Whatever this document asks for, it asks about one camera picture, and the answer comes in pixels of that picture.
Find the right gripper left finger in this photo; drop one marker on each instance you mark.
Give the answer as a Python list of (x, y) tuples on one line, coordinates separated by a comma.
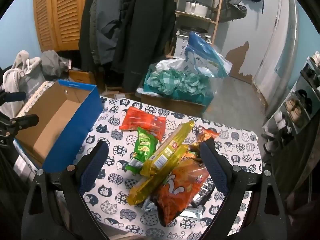
[(78, 179)]

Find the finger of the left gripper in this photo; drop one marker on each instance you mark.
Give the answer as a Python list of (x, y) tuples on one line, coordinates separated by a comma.
[(24, 122), (11, 97)]

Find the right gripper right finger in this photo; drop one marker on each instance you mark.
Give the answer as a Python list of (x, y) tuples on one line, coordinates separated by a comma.
[(229, 180)]

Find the large orange chips bag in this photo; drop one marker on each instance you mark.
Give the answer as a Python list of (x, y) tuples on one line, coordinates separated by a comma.
[(179, 188)]

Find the small orange snack packet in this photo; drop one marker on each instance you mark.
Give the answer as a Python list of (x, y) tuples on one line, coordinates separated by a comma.
[(205, 134)]

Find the long yellow biscuit pack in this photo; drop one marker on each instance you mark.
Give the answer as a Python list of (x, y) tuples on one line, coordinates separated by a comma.
[(166, 151)]

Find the green pea snack bag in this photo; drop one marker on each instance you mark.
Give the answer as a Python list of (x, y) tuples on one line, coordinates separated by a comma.
[(145, 146)]

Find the red snack bag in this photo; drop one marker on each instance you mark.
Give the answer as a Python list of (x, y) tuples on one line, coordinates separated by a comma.
[(136, 118)]

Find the grey white clothes pile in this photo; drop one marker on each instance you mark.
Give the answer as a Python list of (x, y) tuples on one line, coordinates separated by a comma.
[(28, 74)]

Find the blue cardboard box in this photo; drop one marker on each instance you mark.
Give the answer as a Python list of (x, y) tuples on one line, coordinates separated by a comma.
[(67, 111)]

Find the brown cardboard box floor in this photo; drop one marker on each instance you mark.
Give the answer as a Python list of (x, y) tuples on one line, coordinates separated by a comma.
[(184, 107)]

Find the wooden louvered door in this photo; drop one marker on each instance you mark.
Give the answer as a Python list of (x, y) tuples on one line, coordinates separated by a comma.
[(58, 23)]

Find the shoe rack with shoes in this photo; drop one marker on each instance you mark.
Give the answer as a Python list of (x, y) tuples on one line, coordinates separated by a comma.
[(297, 109)]

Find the teal cloth in box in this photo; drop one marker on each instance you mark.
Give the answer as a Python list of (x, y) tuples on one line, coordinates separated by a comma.
[(178, 85)]

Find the blue plastic bag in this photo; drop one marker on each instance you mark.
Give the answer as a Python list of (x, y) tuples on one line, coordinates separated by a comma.
[(205, 59)]

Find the dark hanging coats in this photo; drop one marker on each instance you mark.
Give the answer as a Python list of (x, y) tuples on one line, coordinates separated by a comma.
[(119, 39)]

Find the white cooking pot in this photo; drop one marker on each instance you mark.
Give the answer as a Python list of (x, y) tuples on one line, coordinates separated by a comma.
[(197, 8)]

